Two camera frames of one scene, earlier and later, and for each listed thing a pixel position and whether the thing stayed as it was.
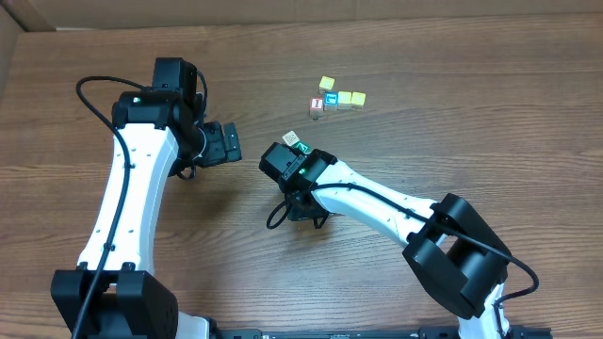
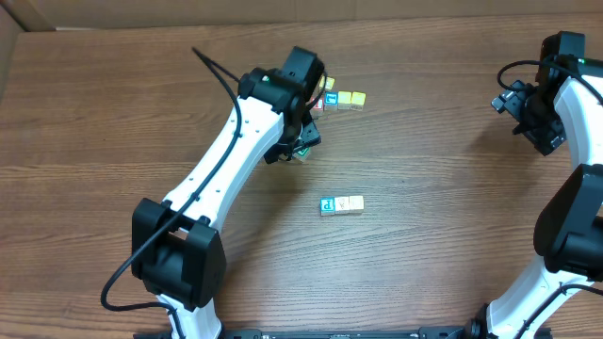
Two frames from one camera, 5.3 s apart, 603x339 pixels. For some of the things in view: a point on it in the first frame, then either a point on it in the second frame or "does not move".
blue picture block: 331,101 does not move
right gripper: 301,213 to 511,97
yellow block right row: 357,101 does not move
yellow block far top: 325,83 does not move
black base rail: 433,332 does not move
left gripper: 231,142 to 307,137
